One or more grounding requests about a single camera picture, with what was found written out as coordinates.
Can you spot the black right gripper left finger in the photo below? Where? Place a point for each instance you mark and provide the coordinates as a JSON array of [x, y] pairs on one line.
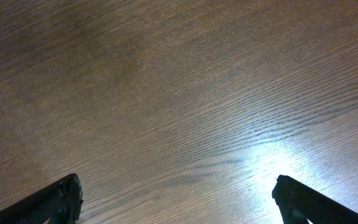
[[59, 202]]

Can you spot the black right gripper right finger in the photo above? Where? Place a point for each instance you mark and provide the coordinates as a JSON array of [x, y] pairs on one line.
[[300, 204]]

